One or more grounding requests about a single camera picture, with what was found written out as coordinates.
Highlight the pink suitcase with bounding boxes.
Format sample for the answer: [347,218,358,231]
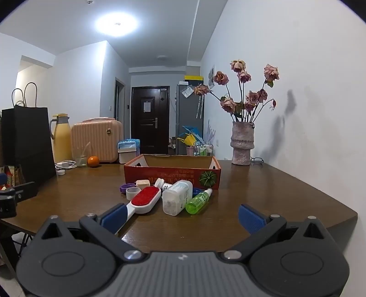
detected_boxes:
[70,117,124,164]

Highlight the pink ceramic vase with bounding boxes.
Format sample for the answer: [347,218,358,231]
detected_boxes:
[231,121,255,166]

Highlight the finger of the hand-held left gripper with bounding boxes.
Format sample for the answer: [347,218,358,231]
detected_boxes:
[12,182,38,204]

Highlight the green spray bottle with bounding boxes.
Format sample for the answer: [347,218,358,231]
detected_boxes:
[185,188,214,215]

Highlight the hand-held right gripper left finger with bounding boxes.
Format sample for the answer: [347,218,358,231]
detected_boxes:
[34,203,145,262]

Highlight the grey cabinet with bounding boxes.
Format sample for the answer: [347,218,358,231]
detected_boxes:
[175,83,205,156]

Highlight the purple round lid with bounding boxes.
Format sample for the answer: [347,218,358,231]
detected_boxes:
[119,183,138,195]

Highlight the wire storage rack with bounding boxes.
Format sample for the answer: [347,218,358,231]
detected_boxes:
[194,142,214,157]

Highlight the blue tissue pack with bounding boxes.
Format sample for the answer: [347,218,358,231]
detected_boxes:
[117,139,141,151]

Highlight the orange cardboard box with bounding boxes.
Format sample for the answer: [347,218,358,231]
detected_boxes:
[124,154,222,190]

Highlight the yellow thermos jug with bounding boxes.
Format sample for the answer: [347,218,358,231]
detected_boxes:
[50,113,72,164]

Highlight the clear drinking glass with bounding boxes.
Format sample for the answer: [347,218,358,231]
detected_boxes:
[75,142,92,167]

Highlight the colourful snack box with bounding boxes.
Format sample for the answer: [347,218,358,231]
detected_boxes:
[0,165,26,190]

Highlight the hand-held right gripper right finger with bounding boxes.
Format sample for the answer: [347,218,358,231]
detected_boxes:
[223,204,334,261]

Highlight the dark brown door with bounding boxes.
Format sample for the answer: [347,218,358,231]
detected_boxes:
[131,86,170,155]

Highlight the round ceiling light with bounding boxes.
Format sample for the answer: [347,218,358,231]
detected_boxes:
[95,13,138,38]

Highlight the yellow watering can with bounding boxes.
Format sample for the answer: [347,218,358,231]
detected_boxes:
[177,134,198,147]

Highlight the black paper bag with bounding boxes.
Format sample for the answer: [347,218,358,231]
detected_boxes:
[1,82,57,187]

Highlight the dried pink roses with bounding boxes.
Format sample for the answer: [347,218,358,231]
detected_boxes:
[194,59,280,124]

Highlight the white charger with cable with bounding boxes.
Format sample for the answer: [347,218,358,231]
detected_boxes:
[55,160,78,170]

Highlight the white tissue box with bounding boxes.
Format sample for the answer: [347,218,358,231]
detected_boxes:
[118,148,138,164]

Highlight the red and white lint brush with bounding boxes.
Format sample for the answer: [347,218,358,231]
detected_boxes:
[114,186,162,235]

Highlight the clear plastic jar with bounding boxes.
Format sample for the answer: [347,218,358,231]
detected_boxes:
[162,180,194,216]

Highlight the white tube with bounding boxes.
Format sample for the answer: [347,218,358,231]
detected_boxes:
[154,178,173,191]

